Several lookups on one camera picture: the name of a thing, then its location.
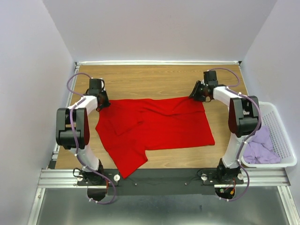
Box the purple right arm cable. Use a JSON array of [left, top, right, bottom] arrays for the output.
[[207, 67, 262, 203]]

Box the red t-shirt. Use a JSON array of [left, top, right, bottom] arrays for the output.
[[95, 97, 215, 179]]

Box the lavender t-shirt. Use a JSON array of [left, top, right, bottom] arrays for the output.
[[243, 126, 281, 164]]

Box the aluminium frame rail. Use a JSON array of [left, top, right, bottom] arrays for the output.
[[38, 168, 290, 188]]

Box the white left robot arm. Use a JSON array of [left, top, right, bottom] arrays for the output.
[[56, 89, 110, 185]]

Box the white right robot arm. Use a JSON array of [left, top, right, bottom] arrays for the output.
[[189, 81, 262, 184]]

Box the white plastic laundry basket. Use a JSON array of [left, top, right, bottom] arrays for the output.
[[241, 101, 297, 168]]

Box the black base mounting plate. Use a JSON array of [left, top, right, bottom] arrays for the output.
[[73, 167, 244, 198]]

